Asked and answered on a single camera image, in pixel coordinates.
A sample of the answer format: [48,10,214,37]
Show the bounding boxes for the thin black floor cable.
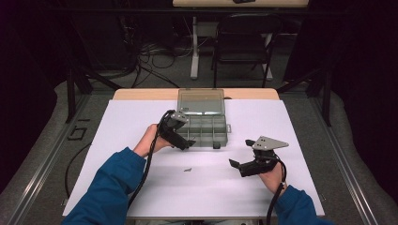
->
[64,141,93,200]

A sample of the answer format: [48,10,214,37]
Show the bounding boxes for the aluminium floor rail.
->
[308,97,379,225]
[3,93,92,225]

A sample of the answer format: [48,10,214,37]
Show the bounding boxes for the grey clear plastic compartment box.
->
[176,88,233,150]

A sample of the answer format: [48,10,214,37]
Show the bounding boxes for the left hand-held gripper black cable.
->
[127,109,176,210]

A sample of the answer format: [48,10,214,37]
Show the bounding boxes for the white table mat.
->
[62,98,325,218]

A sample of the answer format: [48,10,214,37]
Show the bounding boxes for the black metal stand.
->
[276,67,332,128]
[64,59,123,125]

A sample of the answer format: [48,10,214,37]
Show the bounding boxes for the wooden desk with white legs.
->
[172,0,310,82]

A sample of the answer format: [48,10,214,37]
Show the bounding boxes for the person's left hand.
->
[133,123,175,158]

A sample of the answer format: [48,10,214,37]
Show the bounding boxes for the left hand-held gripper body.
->
[158,109,191,139]

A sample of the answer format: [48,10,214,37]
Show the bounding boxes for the right hand-held gripper black cable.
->
[266,157,288,225]

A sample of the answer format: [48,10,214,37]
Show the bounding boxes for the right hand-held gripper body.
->
[239,135,290,178]

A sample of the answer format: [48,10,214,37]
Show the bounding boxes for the tangle of black floor cables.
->
[123,15,195,89]

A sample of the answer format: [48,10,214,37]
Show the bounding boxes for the person's right hand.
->
[257,162,287,196]

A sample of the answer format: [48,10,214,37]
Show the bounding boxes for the hand-held gripper black cable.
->
[127,109,176,210]
[266,157,288,225]

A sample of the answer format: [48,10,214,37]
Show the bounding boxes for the black folding chair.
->
[210,13,284,89]

